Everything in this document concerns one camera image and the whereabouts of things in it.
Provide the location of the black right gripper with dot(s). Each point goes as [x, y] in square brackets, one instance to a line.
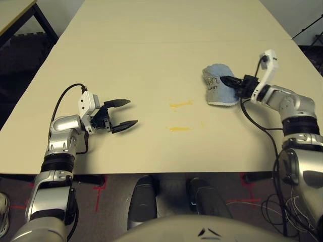
[248, 85]

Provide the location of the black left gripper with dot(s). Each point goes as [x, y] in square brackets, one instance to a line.
[102, 119]

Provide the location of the light blue rag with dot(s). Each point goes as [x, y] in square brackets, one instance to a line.
[219, 97]

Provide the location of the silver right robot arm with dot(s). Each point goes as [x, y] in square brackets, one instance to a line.
[297, 103]

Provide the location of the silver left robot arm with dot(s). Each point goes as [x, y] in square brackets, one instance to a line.
[63, 124]

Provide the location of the long yellow liquid streak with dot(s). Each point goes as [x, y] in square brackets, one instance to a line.
[180, 103]
[178, 128]

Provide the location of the black foam floor mat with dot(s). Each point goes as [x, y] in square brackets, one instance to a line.
[313, 58]

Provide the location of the black left robot leg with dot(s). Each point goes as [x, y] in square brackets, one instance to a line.
[142, 199]

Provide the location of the black robot leg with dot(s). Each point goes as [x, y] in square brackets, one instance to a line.
[207, 199]
[142, 199]

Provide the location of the black tripod stand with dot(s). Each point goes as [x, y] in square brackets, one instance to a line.
[302, 30]

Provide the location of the black right robot leg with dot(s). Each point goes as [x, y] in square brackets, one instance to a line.
[207, 199]

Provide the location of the silver robot torso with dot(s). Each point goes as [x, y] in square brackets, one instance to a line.
[176, 229]

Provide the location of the black framed side table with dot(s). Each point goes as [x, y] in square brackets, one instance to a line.
[12, 12]

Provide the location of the white sneaker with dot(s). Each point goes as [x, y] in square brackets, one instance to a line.
[3, 214]

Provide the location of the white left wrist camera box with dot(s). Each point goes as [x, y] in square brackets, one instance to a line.
[87, 102]

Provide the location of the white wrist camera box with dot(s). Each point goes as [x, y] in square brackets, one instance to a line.
[271, 64]
[87, 102]

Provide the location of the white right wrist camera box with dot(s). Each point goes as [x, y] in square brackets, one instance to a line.
[271, 64]

